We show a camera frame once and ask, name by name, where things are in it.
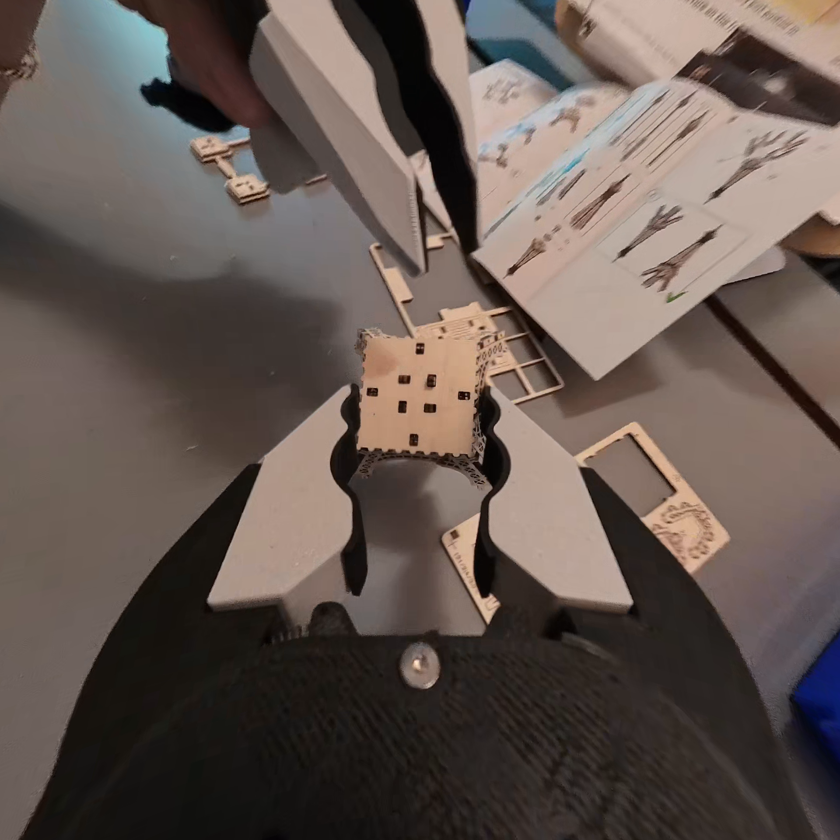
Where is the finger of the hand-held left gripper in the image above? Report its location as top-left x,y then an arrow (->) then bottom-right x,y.
341,0 -> 480,256
249,0 -> 425,277

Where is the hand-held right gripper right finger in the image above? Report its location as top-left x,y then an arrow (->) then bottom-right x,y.
472,387 -> 635,618

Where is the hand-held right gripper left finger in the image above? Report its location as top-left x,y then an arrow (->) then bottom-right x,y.
207,385 -> 367,634

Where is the wooden puzzle frame sheet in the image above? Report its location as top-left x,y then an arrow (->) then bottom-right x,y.
369,233 -> 565,404

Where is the square wooden slotted panel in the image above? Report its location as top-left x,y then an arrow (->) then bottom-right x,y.
420,303 -> 505,355

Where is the person's left hand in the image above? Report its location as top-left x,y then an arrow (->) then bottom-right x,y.
119,0 -> 270,130

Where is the white printed booklet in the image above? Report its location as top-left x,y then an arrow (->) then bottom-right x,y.
469,59 -> 631,173

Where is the small wooden puzzle part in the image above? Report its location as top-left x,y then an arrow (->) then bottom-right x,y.
189,134 -> 270,206

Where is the wooden ornament puzzle sheet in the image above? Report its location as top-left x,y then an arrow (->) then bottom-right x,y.
441,423 -> 731,624

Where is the tower assembly instruction sheet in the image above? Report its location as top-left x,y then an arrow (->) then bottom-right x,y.
471,79 -> 840,382

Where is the printed paper page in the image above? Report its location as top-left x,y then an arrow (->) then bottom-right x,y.
558,0 -> 840,127

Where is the blue plastic bin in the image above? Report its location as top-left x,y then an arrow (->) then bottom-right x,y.
791,650 -> 840,770

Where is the cardboard box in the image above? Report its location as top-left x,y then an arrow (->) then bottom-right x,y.
780,213 -> 840,258

